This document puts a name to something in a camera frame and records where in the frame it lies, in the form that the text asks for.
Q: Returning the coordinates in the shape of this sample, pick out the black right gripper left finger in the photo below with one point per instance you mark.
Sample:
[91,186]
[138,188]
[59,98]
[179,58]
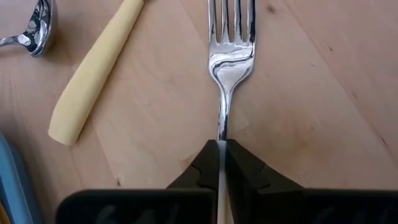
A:
[186,205]

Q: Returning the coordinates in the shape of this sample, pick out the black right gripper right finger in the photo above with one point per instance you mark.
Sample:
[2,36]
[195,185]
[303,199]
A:
[280,205]

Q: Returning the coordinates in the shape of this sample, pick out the blue plastic tray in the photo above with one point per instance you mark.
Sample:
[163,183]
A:
[15,186]

